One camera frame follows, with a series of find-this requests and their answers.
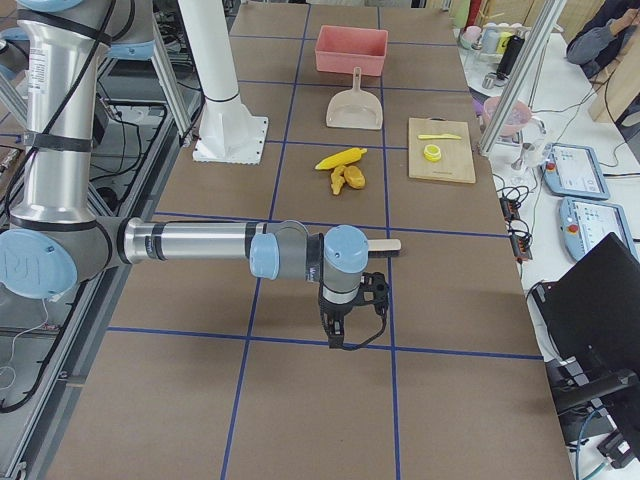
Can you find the brown toy potato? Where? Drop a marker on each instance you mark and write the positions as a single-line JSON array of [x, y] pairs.
[[354, 177]]

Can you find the beige plastic dustpan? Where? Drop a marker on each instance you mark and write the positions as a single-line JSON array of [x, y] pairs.
[[355, 108]]

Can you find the pink plastic bin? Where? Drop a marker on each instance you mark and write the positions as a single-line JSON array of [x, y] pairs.
[[340, 49]]

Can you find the yellow toy lemon slices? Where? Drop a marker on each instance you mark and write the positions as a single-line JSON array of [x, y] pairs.
[[432, 153]]

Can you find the yellow toy corn cob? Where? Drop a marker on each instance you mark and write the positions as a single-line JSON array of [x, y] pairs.
[[344, 157]]

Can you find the metal jigger cup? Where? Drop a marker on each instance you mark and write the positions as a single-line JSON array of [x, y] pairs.
[[526, 151]]

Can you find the person in dark clothes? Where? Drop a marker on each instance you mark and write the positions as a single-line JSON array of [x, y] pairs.
[[603, 37]]

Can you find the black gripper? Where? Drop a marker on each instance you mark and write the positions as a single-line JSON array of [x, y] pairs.
[[334, 310]]

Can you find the beige brush black bristles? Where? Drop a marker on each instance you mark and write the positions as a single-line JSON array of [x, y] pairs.
[[384, 248]]

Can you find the near blue teach pendant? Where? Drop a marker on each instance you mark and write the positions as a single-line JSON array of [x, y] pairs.
[[585, 223]]

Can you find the bamboo cutting board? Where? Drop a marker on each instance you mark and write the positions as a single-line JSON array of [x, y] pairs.
[[456, 164]]

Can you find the white camera mast base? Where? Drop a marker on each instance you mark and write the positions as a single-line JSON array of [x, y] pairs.
[[228, 132]]

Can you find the black laptop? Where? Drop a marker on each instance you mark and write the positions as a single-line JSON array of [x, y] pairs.
[[593, 310]]

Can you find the yellow plastic toy knife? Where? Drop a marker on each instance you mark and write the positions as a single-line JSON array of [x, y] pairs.
[[442, 136]]

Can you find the blue teach pendant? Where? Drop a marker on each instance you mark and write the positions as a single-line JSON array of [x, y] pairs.
[[585, 223], [573, 170]]

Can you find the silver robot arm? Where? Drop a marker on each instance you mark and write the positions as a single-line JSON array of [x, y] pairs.
[[55, 242]]

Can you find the aluminium frame post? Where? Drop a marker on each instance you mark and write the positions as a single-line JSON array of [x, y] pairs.
[[533, 47]]

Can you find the black bottle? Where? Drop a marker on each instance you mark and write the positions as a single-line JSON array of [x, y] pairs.
[[513, 48]]

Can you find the tan toy ginger root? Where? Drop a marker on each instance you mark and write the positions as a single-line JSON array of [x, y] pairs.
[[337, 179]]

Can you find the far blue teach pendant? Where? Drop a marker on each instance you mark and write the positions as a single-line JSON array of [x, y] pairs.
[[573, 170]]

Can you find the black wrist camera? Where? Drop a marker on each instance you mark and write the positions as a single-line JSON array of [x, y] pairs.
[[374, 291]]

